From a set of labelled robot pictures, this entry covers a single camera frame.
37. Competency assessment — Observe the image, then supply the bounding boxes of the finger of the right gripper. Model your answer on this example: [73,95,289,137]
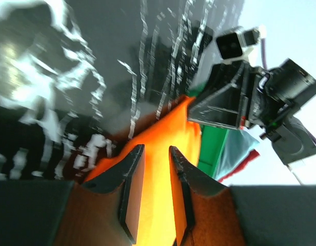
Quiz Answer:
[187,83,240,130]
[203,61,247,98]

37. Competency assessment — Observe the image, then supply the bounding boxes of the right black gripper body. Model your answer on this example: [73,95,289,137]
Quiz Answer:
[234,61,294,130]

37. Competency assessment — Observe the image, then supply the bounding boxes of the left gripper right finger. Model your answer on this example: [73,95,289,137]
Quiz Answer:
[169,146,316,245]

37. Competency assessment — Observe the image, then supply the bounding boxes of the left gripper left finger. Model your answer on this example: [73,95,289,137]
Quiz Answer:
[0,145,145,245]

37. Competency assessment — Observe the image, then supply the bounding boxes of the orange t shirt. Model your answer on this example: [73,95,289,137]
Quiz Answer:
[86,96,201,246]

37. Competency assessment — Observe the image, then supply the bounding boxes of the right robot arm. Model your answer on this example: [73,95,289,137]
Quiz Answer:
[187,59,316,166]

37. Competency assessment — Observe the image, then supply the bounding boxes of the green plastic bin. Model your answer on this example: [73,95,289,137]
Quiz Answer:
[188,81,230,177]

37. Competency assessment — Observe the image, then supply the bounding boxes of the light blue t shirt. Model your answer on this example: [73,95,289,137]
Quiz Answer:
[214,130,260,180]

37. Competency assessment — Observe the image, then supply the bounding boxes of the dark red t shirt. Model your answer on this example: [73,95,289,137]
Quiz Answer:
[218,150,260,183]

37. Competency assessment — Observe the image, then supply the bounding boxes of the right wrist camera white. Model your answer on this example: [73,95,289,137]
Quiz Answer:
[215,25,267,66]

